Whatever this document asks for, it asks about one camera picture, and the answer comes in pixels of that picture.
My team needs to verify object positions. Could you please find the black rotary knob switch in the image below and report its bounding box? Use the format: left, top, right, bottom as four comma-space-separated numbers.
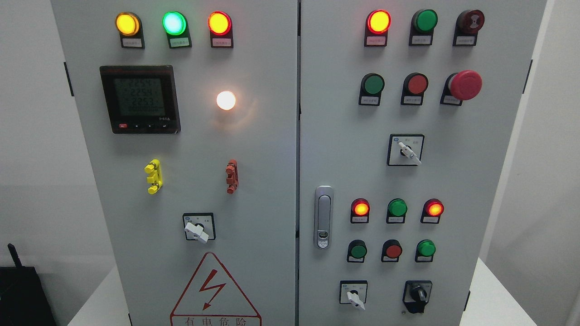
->
402, 280, 433, 314

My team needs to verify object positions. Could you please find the red terminal block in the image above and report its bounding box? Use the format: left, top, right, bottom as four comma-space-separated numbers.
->
225, 159, 239, 194

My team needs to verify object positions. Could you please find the red lit lamp middle left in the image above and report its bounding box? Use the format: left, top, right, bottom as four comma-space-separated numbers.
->
350, 198, 370, 224

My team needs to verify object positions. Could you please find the red lit lamp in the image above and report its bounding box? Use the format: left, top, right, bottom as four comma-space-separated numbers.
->
364, 9, 391, 47
350, 198, 370, 224

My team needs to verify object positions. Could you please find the white lit indicator lamp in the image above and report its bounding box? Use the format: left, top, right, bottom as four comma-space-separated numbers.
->
216, 91, 237, 111

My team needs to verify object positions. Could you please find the green push button lower left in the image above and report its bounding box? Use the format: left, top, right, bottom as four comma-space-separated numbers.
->
346, 239, 368, 264

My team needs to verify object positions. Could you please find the green push button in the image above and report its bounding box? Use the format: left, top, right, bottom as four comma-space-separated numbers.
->
346, 239, 368, 264
358, 73, 385, 106
415, 239, 436, 263

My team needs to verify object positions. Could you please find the green push button upper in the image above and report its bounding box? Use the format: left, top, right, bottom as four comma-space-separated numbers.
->
358, 73, 385, 106

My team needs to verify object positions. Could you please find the grey left cabinet door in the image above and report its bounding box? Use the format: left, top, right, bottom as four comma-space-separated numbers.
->
51, 0, 298, 326

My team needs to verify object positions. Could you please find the grey cabinet door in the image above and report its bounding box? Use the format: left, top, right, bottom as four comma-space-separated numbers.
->
296, 0, 547, 326
51, 0, 298, 326

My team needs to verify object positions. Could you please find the green lamp middle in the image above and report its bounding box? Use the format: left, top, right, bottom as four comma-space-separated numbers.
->
386, 198, 408, 224

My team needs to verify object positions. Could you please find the grey right cabinet door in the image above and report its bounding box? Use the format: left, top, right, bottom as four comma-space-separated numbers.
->
296, 0, 547, 326

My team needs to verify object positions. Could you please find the red push button lower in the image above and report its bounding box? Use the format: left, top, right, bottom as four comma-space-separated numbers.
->
381, 239, 402, 263

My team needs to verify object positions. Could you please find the red push button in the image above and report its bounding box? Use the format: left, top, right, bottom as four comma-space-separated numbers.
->
381, 239, 402, 263
401, 72, 429, 105

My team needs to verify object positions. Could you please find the yellow terminal block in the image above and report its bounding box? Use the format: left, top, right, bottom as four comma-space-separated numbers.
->
144, 159, 163, 195

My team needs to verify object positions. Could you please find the red push button upper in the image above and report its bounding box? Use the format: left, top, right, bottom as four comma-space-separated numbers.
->
401, 72, 429, 105

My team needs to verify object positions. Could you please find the red lamp middle right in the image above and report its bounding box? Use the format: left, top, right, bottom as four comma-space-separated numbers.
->
420, 198, 444, 224

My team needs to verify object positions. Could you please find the red high voltage warning sticker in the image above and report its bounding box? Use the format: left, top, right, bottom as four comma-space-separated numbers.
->
170, 252, 262, 326

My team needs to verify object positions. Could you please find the red lit lamp left door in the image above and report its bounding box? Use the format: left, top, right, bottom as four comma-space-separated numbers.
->
208, 11, 234, 48

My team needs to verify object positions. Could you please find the green push button lower right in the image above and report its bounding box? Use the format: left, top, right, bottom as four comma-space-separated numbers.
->
415, 239, 436, 263

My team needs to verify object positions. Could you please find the black digital power meter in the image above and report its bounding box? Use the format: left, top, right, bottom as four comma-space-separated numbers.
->
100, 65, 181, 134

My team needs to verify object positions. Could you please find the red lit lamp right top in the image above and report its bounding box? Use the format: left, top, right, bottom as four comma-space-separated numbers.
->
364, 9, 391, 47

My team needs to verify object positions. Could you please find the green lit indicator lamp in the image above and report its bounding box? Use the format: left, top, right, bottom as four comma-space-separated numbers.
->
162, 11, 192, 49

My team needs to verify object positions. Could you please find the red emergency stop button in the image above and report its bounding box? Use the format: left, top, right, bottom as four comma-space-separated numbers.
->
440, 70, 483, 106

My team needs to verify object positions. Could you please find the green lamp right top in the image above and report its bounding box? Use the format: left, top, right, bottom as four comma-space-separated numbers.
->
409, 9, 438, 46

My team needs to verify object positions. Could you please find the yellow indicator lamp top left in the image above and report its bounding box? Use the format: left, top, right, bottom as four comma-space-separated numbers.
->
116, 12, 145, 49

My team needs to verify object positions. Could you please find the dark red buzzer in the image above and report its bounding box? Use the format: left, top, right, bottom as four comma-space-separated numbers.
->
452, 9, 485, 46

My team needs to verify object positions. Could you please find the black box with antenna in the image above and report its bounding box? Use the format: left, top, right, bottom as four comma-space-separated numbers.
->
0, 244, 56, 326

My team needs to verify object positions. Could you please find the silver door handle lock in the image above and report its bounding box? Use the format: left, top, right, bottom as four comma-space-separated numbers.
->
314, 185, 334, 249

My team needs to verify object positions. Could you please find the white selector switch left door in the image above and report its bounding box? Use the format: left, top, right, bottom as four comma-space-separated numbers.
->
182, 212, 216, 244

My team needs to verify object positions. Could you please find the white selector switch upper right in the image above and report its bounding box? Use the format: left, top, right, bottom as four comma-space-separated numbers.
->
387, 134, 425, 166

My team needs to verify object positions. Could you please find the white selector switch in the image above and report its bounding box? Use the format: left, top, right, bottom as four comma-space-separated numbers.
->
387, 134, 425, 166
339, 280, 368, 310

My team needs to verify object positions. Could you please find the white selector switch lower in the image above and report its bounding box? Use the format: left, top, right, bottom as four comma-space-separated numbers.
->
339, 280, 368, 310

